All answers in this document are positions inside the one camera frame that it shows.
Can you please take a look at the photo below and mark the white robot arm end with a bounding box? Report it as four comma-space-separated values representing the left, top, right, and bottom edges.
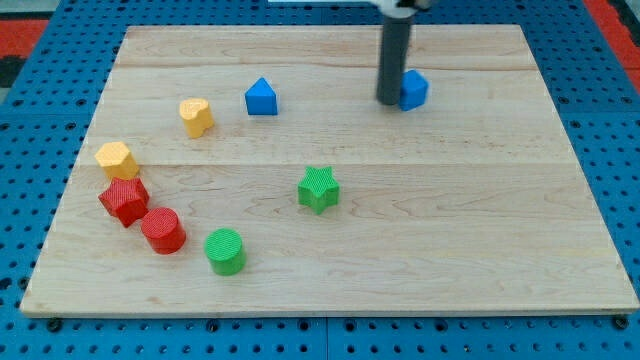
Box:
369, 0, 438, 19

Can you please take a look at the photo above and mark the blue triangle block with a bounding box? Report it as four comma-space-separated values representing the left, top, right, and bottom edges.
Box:
245, 77, 278, 115

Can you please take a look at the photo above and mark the green star block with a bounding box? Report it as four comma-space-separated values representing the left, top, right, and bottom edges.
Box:
297, 166, 340, 215

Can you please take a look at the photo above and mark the wooden board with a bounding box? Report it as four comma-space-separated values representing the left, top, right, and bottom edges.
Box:
21, 25, 639, 318

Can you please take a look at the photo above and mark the green cylinder block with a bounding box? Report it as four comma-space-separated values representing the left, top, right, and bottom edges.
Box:
204, 228, 246, 276

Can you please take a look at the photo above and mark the blue cube block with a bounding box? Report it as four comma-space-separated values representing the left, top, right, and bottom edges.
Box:
398, 69, 429, 111

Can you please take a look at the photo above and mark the yellow heart block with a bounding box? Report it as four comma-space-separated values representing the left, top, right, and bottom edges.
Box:
179, 98, 214, 138

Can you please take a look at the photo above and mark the red cylinder block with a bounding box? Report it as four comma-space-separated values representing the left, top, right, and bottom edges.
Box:
141, 207, 186, 255

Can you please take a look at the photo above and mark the red star block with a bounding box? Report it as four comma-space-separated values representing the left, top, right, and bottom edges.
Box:
98, 177, 149, 228

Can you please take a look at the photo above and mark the yellow hexagon block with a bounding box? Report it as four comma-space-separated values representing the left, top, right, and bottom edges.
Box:
94, 141, 139, 180

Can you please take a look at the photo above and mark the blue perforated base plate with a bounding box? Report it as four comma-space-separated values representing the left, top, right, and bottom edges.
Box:
0, 0, 640, 360

